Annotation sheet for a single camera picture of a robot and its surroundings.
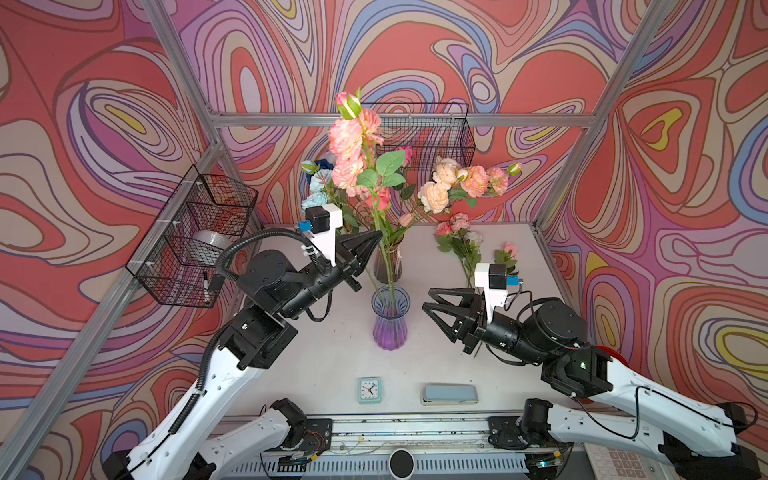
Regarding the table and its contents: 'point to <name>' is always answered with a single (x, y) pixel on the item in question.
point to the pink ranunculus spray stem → (453, 234)
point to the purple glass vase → (390, 304)
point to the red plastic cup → (615, 354)
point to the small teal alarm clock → (369, 390)
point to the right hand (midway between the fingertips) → (428, 308)
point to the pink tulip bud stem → (404, 220)
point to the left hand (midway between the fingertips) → (382, 234)
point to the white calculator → (609, 463)
